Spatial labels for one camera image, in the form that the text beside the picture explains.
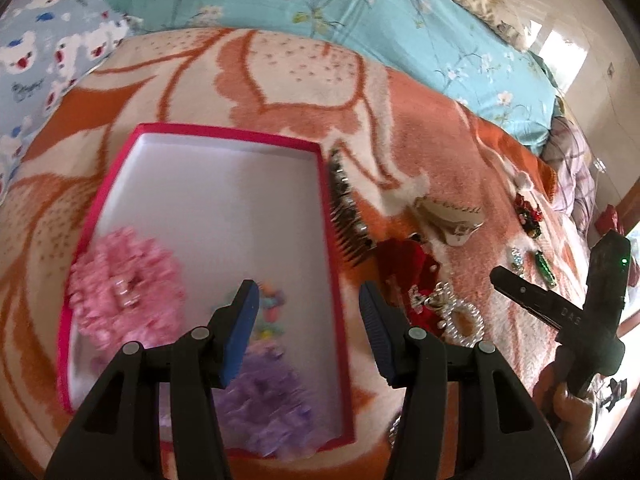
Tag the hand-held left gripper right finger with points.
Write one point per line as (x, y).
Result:
(372, 330)

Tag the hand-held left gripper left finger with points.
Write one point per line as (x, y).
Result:
(245, 330)

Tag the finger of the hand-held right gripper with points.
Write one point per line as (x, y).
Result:
(530, 295)

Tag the red velvet bow hair clip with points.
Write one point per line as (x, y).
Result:
(400, 260)

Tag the beige claw hair clip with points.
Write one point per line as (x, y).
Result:
(445, 215)

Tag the pink-red cardboard box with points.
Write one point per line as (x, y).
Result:
(225, 200)

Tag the black rhinestone hair comb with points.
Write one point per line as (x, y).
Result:
(345, 200)

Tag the person's right hand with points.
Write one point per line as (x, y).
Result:
(570, 412)

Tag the green hair clip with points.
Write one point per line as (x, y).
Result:
(545, 270)

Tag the small rhinestone hair clip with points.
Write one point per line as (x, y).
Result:
(516, 259)

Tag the purple scrunchie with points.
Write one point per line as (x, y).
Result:
(270, 400)

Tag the red flower hair clip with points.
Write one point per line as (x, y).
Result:
(527, 212)

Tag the pink scrunchie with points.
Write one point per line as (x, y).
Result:
(115, 290)

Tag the plaid cloth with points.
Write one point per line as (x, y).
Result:
(570, 160)

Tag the orange and white blanket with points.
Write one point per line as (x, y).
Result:
(300, 85)

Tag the teal floral quilt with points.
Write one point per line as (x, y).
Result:
(350, 10)

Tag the blue bear print pillow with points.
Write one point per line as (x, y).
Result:
(50, 35)

